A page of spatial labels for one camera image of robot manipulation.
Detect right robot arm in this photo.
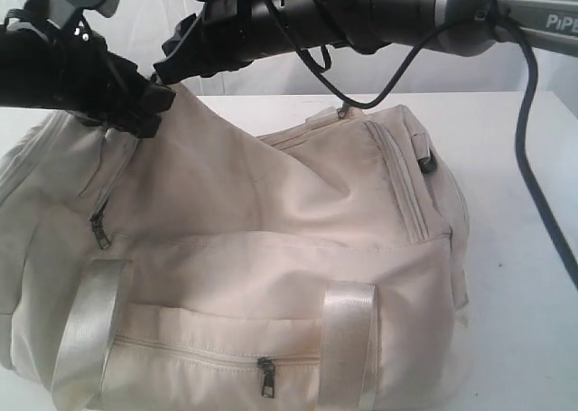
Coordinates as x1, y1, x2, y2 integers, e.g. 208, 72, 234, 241
154, 0, 577, 84

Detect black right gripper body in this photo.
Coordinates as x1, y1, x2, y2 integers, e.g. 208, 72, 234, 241
154, 0, 280, 85

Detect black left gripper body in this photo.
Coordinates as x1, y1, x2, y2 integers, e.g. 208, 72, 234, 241
1, 24, 175, 138

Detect cream fabric duffel bag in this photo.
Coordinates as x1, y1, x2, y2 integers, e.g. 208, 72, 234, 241
1, 86, 469, 410

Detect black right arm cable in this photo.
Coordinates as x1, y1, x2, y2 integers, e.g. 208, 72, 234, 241
184, 0, 578, 290

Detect white backdrop curtain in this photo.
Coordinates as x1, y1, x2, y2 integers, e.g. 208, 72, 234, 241
1, 0, 577, 116

